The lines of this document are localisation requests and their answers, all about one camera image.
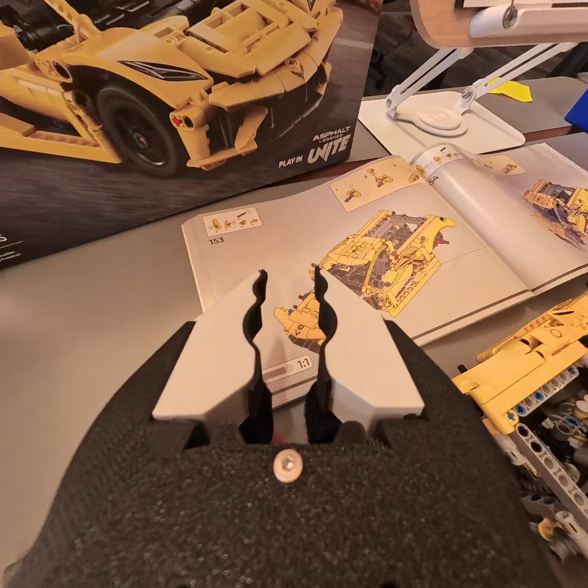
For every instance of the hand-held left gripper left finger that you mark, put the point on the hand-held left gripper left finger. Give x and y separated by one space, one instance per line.
206 367

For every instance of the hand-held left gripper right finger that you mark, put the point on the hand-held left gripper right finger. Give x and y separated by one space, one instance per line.
372 367

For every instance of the instruction booklet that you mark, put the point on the instruction booklet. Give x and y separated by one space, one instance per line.
257 257

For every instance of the yellow brick model car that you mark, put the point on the yellow brick model car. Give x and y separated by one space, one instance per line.
505 381

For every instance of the black toy car set box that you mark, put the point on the black toy car set box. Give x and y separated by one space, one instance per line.
69 193

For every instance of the yellow sticky label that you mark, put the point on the yellow sticky label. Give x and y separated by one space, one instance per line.
514 90

